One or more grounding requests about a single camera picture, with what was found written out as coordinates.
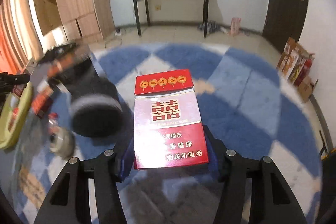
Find black foam roller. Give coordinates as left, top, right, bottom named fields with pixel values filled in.
left=52, top=44, right=124, bottom=138

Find grey round object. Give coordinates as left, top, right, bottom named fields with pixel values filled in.
left=48, top=112, right=76, bottom=158

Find blue and white plaid blanket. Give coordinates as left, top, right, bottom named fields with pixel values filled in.
left=10, top=42, right=323, bottom=224

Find brown cardboard box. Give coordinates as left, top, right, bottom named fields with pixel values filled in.
left=298, top=77, right=319, bottom=102

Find pink paper bag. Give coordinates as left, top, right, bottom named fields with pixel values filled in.
left=230, top=17, right=241, bottom=35

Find red and white cigarette carton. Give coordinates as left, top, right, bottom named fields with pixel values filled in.
left=133, top=69, right=210, bottom=170

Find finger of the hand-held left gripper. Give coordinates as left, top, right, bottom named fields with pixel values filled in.
left=0, top=72, right=31, bottom=93

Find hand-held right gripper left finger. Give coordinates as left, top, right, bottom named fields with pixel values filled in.
left=34, top=140, right=135, bottom=224

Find colourful printed boxes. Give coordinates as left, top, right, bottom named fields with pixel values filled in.
left=276, top=37, right=310, bottom=83

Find red fire extinguisher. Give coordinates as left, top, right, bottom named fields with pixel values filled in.
left=297, top=55, right=315, bottom=86

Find orange curtain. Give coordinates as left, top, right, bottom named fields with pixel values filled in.
left=0, top=0, right=44, bottom=75

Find pair of shoes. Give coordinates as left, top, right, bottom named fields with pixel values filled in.
left=197, top=21, right=223, bottom=31

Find yellow plastic basin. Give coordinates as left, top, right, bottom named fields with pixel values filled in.
left=0, top=81, right=33, bottom=149

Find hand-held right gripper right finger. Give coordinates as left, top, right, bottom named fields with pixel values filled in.
left=202, top=124, right=307, bottom=224

